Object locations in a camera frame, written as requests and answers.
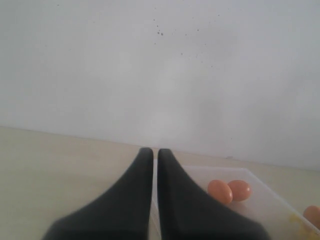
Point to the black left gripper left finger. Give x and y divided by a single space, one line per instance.
120 213

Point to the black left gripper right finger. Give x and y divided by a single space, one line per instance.
187 212

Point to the brown egg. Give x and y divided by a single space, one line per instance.
312 214
241 190
220 191

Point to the clear plastic storage box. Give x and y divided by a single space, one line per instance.
263 206

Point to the yellow plastic egg tray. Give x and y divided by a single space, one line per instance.
303 228

